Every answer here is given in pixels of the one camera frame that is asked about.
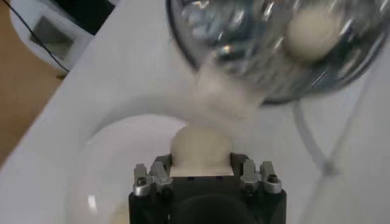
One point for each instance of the stainless steel steamer basket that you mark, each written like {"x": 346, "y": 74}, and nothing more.
{"x": 243, "y": 36}

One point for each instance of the white round plate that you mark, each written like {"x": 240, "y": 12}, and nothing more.
{"x": 122, "y": 152}

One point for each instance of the white steamed baozi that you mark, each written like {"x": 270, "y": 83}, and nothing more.
{"x": 199, "y": 146}
{"x": 310, "y": 33}

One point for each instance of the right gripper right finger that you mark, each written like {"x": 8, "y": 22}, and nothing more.
{"x": 259, "y": 181}

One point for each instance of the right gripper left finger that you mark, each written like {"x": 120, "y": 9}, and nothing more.
{"x": 152, "y": 182}

